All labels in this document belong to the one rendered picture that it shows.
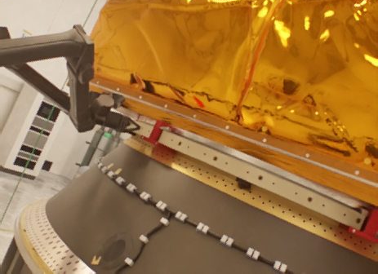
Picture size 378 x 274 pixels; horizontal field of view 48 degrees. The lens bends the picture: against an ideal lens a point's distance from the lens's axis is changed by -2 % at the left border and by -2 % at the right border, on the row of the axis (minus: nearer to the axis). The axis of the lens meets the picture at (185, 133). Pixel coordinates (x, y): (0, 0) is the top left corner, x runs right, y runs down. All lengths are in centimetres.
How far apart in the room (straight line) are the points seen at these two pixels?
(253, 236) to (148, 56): 88
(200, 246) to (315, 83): 59
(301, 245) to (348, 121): 37
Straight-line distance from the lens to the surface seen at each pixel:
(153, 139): 152
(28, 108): 875
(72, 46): 116
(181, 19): 176
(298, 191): 128
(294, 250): 128
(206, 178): 138
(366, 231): 131
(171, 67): 166
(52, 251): 147
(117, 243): 135
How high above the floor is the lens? 165
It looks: 3 degrees up
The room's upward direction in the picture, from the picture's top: 24 degrees clockwise
